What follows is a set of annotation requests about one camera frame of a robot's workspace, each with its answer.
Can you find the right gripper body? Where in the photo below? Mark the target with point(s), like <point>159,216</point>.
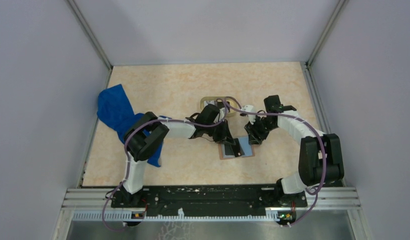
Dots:
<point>259,128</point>

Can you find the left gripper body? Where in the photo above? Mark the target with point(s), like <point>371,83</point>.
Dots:
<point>219,133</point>

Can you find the black card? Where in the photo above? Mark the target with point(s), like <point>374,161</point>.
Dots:
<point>232,150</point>

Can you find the tan leather card holder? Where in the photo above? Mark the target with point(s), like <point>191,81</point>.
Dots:
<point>247,148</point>

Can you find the beige oval tray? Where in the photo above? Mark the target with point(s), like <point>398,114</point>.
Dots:
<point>219,102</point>

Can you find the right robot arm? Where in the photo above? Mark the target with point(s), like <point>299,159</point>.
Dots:
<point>320,157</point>

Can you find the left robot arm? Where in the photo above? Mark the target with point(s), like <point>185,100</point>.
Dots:
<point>144,139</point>

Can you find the blue cloth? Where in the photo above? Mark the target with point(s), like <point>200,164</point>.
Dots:
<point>114,110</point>

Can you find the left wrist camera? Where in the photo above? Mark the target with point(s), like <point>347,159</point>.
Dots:
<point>222,114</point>

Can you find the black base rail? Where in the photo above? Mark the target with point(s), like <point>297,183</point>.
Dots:
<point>233,200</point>

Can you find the aluminium frame rail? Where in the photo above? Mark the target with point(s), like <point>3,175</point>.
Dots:
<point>95,204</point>

